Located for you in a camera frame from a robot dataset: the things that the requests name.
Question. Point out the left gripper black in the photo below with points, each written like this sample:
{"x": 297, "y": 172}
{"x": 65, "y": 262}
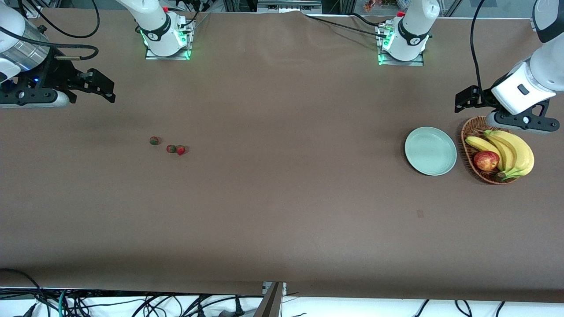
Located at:
{"x": 486, "y": 97}

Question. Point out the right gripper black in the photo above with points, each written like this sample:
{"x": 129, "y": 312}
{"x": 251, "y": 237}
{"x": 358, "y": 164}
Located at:
{"x": 55, "y": 74}

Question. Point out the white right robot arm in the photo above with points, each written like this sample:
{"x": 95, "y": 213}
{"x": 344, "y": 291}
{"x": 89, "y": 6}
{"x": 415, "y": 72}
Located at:
{"x": 154, "y": 22}

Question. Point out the red strawberry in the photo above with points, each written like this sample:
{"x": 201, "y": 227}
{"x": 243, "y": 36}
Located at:
{"x": 180, "y": 150}
{"x": 171, "y": 149}
{"x": 153, "y": 140}

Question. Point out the aluminium frame profile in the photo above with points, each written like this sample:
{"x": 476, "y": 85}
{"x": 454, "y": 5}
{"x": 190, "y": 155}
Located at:
{"x": 33, "y": 11}
{"x": 534, "y": 24}

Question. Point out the black power plug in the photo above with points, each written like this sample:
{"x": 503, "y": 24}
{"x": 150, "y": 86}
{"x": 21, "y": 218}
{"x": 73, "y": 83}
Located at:
{"x": 238, "y": 308}

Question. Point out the red apple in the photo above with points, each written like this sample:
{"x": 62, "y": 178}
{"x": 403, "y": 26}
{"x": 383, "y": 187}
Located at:
{"x": 486, "y": 160}

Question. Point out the small orange background object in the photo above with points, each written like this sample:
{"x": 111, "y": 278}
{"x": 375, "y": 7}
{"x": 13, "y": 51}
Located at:
{"x": 370, "y": 5}

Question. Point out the yellow banana bunch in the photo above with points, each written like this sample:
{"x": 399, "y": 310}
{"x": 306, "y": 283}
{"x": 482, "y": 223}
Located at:
{"x": 520, "y": 152}

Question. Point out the aluminium background frame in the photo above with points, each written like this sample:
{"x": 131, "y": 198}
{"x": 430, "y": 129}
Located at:
{"x": 286, "y": 6}

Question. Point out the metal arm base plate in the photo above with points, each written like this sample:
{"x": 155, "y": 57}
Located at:
{"x": 414, "y": 63}
{"x": 152, "y": 56}

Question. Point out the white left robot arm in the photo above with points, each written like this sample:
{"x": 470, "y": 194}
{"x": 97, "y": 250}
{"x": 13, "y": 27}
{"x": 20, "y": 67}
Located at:
{"x": 542, "y": 66}

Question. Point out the brown wicker basket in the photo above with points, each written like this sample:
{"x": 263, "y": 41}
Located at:
{"x": 473, "y": 127}

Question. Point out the pale green plate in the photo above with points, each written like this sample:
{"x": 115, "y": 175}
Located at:
{"x": 430, "y": 151}

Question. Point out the table cover sheet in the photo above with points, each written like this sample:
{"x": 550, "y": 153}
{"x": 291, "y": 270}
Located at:
{"x": 282, "y": 198}

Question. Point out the metal table beam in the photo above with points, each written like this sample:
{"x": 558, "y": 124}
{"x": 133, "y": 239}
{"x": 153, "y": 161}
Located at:
{"x": 273, "y": 304}

